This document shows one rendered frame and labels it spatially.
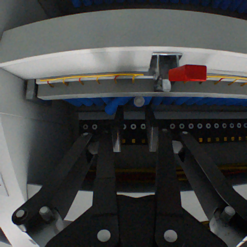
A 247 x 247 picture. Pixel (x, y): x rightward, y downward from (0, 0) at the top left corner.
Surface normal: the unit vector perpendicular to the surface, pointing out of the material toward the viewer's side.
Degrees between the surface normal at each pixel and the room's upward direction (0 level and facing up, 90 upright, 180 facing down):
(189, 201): 109
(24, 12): 90
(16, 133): 90
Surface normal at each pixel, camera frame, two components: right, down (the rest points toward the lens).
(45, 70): 0.00, 1.00
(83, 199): -0.07, -0.08
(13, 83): 1.00, -0.01
